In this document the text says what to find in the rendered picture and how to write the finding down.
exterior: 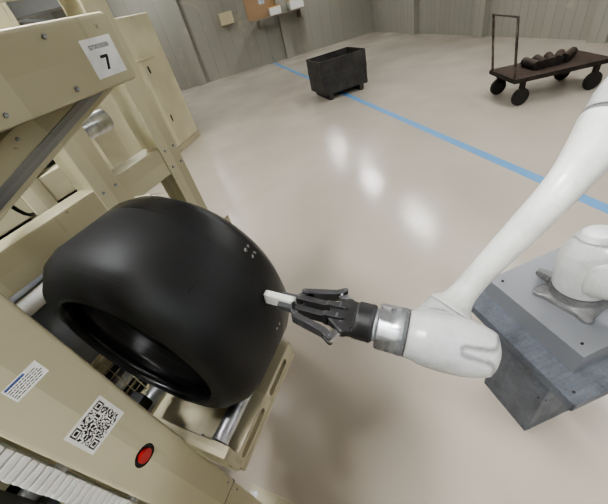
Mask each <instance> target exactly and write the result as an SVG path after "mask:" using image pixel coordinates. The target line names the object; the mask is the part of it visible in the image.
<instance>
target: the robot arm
mask: <svg viewBox="0 0 608 504"><path fill-rule="evenodd" d="M607 171H608V76H607V77H606V78H605V79H604V80H603V82H602V83H601V84H600V85H599V87H598V88H597V89H596V90H595V92H594V93H593V94H592V96H591V98H590V100H589V102H588V103H587V105H586V106H585V108H584V110H583V111H582V113H581V114H580V116H579V117H578V119H577V121H576V123H575V125H574V127H573V129H572V131H571V134H570V136H569V138H568V140H567V141H566V143H565V145H564V147H563V149H562V151H561V153H560V155H559V156H558V158H557V160H556V161H555V163H554V165H553V166H552V168H551V169H550V171H549V172H548V174H547V175H546V176H545V178H544V179H543V180H542V182H541V183H540V184H539V186H538V187H537V188H536V189H535V190H534V192H533V193H532V194H531V195H530V196H529V198H528V199H527V200H526V201H525V202H524V203H523V205H522V206H521V207H520V208H519V209H518V210H517V211H516V213H515V214H514V215H513V216H512V217H511V218H510V220H509V221H508V222H507V223H506V224H505V225H504V226H503V228H502V229H501V230H500V231H499V232H498V233H497V234H496V236H495V237H494V238H493V239H492V240H491V241H490V243H489V244H488V245H487V246H486V247H485V248H484V249H483V251H482V252H481V253H480V254H479V255H478V256H477V257H476V259H475V260H474V261H473V262H472V263H471V264H470V265H469V267H468V268H467V269H466V270H465V271H464V272H463V273H462V274H461V275H460V277H459V278H458V279H457V280H456V281H455V282H454V283H453V284H452V285H451V286H450V287H449V288H448V289H447V290H445V291H443V292H441V293H432V294H431V295H430V296H429V297H428V298H427V299H426V300H425V301H424V302H423V303H422V304H421V305H420V306H419V307H417V308H416V310H413V309H411V310H410V309H408V308H406V307H405V308H403V307H399V306H395V305H391V304H386V303H383V304H382V305H381V308H380V309H378V306H377V305H375V304H371V303H366V302H360V303H359V302H356V301H355V300H353V299H350V296H349V294H348V289H347V288H343V289H338V290H331V289H308V288H304V289H302V292H301V293H300V294H297V295H296V294H292V293H288V292H283V294H281V293H277V292H273V291H269V290H266V291H265V293H264V294H263V295H264V299H265V302H266V303H267V304H271V305H275V306H278V309H279V310H282V311H286V312H290V313H291V317H292V322H293V323H295V324H297V325H299V326H301V327H302V328H304V329H306V330H308V331H310V332H312V333H313V334H315V335H317V336H319V337H321V338H322V339H323V340H324V341H325V342H326V343H327V344H328V345H332V344H333V340H335V339H336V338H337V337H339V336H340V337H351V338H353V339H355V340H359V341H362V342H366V343H369V342H371V341H373V347H374V349H377V350H380V351H384V352H388V353H391V354H395V355H396V356H402V357H404V358H407V359H409V360H411V361H413V362H415V363H416V364H418V365H420V366H423V367H426V368H429V369H432V370H435V371H438V372H442V373H446V374H450V375H454V376H459V377H466V378H489V377H492V375H493V374H494V373H495V372H496V370H497V369H498V367H499V364H500V361H501V356H502V348H501V342H500V338H499V335H498V334H497V333H496V332H494V331H493V330H491V329H489V328H488V327H486V326H484V325H482V324H480V323H478V322H476V321H473V320H472V315H471V310H472V307H473V305H474V303H475V302H476V300H477V298H478V297H479V296H480V294H481V293H482V292H483V291H484V290H485V288H486V287H487V286H488V285H489V284H490V283H491V282H492V281H493V280H494V279H495V278H496V277H497V276H498V275H499V274H500V273H501V272H502V271H504V270H505V269H506V268H507V267H508V266H509V265H510V264H511V263H512V262H513V261H514V260H515V259H517V258H518V257H519V256H520V255H521V254H522V253H523V252H524V251H525V250H526V249H527V248H528V247H530V246H531V245H532V244H533V243H534V242H535V241H536V240H537V239H538V238H539V237H540V236H541V235H542V234H544V233H545V232H546V231H547V230H548V229H549V228H550V227H551V226H552V225H553V224H554V223H555V222H556V221H557V220H558V219H559V218H560V217H561V216H562V215H563V214H564V213H565V212H566V211H567V210H568V209H569V208H570V207H571V206H572V205H573V204H574V203H575V202H576V201H577V200H578V199H579V198H580V197H581V196H582V195H583V194H584V193H585V192H586V191H587V190H588V189H589V188H590V187H591V186H592V185H593V184H594V183H595V182H597V181H598V180H599V179H600V178H601V177H602V176H603V175H604V174H605V173H606V172H607ZM536 275H537V276H539V277H540V278H541V279H543V280H544V281H545V283H544V284H543V285H541V286H539V287H536V288H534V289H533V291H532V294H533V295H534V296H536V297H539V298H542V299H544V300H546V301H548V302H550V303H551V304H553V305H555V306H557V307H558V308H560V309H562V310H564V311H565V312H567V313H569V314H571V315H572V316H574V317H576V318H577V319H578V320H579V321H580V322H581V323H583V324H586V325H591V324H592V323H593V322H594V319H595V318H596V317H597V316H598V315H600V314H601V313H602V312H604V311H605V310H606V309H607V308H608V225H602V224H597V225H590V226H587V227H584V228H582V229H581V230H579V231H577V232H576V233H575V234H573V235H572V236H571V237H570V238H569V239H568V240H567V241H566V242H565V243H564V244H563V245H562V246H561V248H560V250H559V252H558V254H557V257H556V260H555V263H554V266H553V271H550V270H547V269H543V268H539V269H537V271H536ZM336 301H339V302H336ZM313 320H315V321H319V322H322V323H323V324H325V325H328V326H330V327H331V328H332V329H333V330H334V331H333V330H331V329H330V328H329V329H327V328H326V327H324V326H323V325H321V324H319V323H317V322H315V321H313Z"/></svg>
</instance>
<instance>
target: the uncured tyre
mask: <svg viewBox="0 0 608 504"><path fill-rule="evenodd" d="M245 242H247V243H248V244H250V245H251V246H252V247H253V248H254V249H255V250H256V251H257V252H258V255H257V257H256V259H255V260H254V261H253V260H252V259H251V258H250V257H249V256H248V255H247V254H246V253H245V252H244V251H243V250H241V248H242V247H243V246H244V244H245ZM207 266H210V267H209V268H208V270H207V271H206V272H205V273H204V275H203V276H202V277H201V278H200V280H199V281H198V282H197V283H196V285H195V286H194V287H193V288H192V290H191V291H190V292H187V291H188V290H189V289H190V287H191V286H192V285H193V284H194V282H195V281H196V280H197V279H198V277H199V276H200V275H201V274H202V272H203V271H204V270H205V269H206V268H207ZM266 290H269V291H273V292H277V293H281V294H283V292H286V290H285V287H284V285H283V283H282V281H281V279H280V277H279V275H278V273H277V271H276V269H275V267H274V266H273V264H272V262H271V261H270V260H269V258H268V257H267V256H266V254H265V253H264V252H263V251H262V250H261V248H260V247H259V246H258V245H257V244H256V243H255V242H254V241H253V240H252V239H251V238H250V237H248V236H247V235H246V234H245V233H244V232H243V231H241V230H240V229H239V228H237V227H236V226H235V225H233V224H232V223H230V222H229V221H227V220H226V219H224V218H223V217H221V216H219V215H217V214H215V213H213V212H211V211H209V210H207V209H205V208H203V207H200V206H198V205H195V204H192V203H188V202H184V201H180V200H176V199H172V198H167V197H161V196H140V197H136V198H133V199H130V200H127V201H124V202H121V203H119V204H117V205H115V206H114V207H113V208H111V209H110V210H108V211H107V212H106V213H104V214H103V215H102V216H100V217H99V218H98V219H96V220H95V221H94V222H92V223H91V224H90V225H88V226H87V227H86V228H84V229H83V230H81V231H80V232H79V233H77V234H76V235H75V236H73V237H72V238H71V239H69V240H68V241H67V242H65V243H64V244H63V245H61V246H60V247H58V248H57V249H56V250H55V251H54V252H53V254H52V255H51V256H50V258H49V259H48V260H47V262H46V263H45V265H44V267H43V285H42V293H43V297H44V299H45V301H46V303H47V305H48V306H49V307H50V309H51V310H52V311H53V313H54V314H55V315H56V316H57V317H58V318H59V319H60V320H61V321H62V322H63V323H64V324H65V325H66V326H67V327H68V328H69V329H70V330H71V331H72V332H73V333H74V334H75V335H77V336H78V337H79V338H80V339H81V340H83V341H84V342H85V343H86V344H88V345H89V346H90V347H92V348H93V349H94V350H96V351H97V352H98V353H100V354H101V355H102V356H104V357H105V358H107V359H108V360H109V361H111V362H112V363H114V364H115V365H117V366H119V367H120V368H122V369H123V370H125V371H127V372H128V373H130V374H132V375H133V376H135V377H137V378H139V379H140V380H142V381H144V382H146V383H148V384H150V385H152V386H154V387H156V388H158V389H160V390H162V391H164V392H166V393H168V394H171V395H173V396H175V397H178V398H180V399H183V400H185V401H188V402H191V403H194V404H197V405H201V406H205V407H210V408H226V407H229V406H231V405H233V404H236V403H238V402H241V401H243V400H245V399H247V398H249V397H250V396H251V394H252V393H253V392H254V391H255V390H256V389H257V387H258V386H259V385H260V383H261V381H262V379H263V377H264V374H265V372H266V370H267V368H268V366H269V364H270V362H271V360H272V358H273V356H274V353H275V351H276V349H277V347H278V345H279V343H280V341H281V339H282V337H283V334H284V332H285V330H286V328H287V324H288V318H289V312H286V311H282V310H279V309H278V306H275V305H271V304H267V303H266V302H265V299H264V295H263V294H264V293H265V291H266ZM279 319H280V320H281V326H280V328H279V330H278V332H277V334H276V330H275V327H276V325H277V323H278V321H279Z"/></svg>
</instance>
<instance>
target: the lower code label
mask: <svg viewBox="0 0 608 504"><path fill-rule="evenodd" d="M123 414H124V412H123V411H121V410H120V409H118V408H117V407H116V406H114V405H113V404H112V403H110V402H109V401H108V400H106V399H105V398H103V397H102V396H101V395H99V397H98V398H97V399H96V400H95V401H94V403H93V404H92V405H91V406H90V408H89V409H88V410H87V411H86V412H85V414H84V415H83V416H82V417H81V418H80V420H79V421H78V422H77V423H76V425H75V426H74V427H73V428H72V429H71V431H70V432H69V433H68V434H67V436H66V437H65V438H64V439H63V440H65V441H67V442H68V443H70V444H72V445H74V446H76V447H78V448H80V449H82V450H84V451H86V452H87V453H89V454H91V455H94V453H95V452H96V451H97V449H98V448H99V446H100V445H101V444H102V442H103V441H104V440H105V438H106V437H107V436H108V434H109V433H110V431H111V430H112V429H113V427H114V426H115V425H116V423H117V422H118V421H119V419H120V418H121V417H122V415H123Z"/></svg>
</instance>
